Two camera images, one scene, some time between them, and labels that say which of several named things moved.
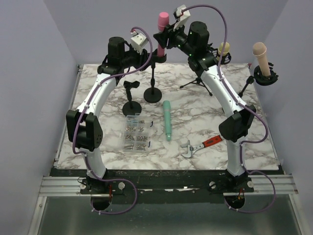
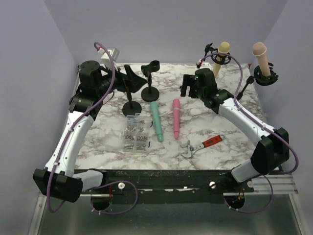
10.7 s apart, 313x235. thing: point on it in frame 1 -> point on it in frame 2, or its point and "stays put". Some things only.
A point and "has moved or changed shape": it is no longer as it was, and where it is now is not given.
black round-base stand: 131,107 stays put
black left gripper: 142,58 -> 131,81
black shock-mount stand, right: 258,77 stays put
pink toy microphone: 163,22 -> 176,104
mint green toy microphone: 167,118 -> 154,105
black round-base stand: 154,94 has moved or changed shape
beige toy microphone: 259,50 stays put
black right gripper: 168,34 -> 189,80
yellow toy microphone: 226,51 stays put
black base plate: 166,187 stays put
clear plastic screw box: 136,133 stays put
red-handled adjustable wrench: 191,148 stays put
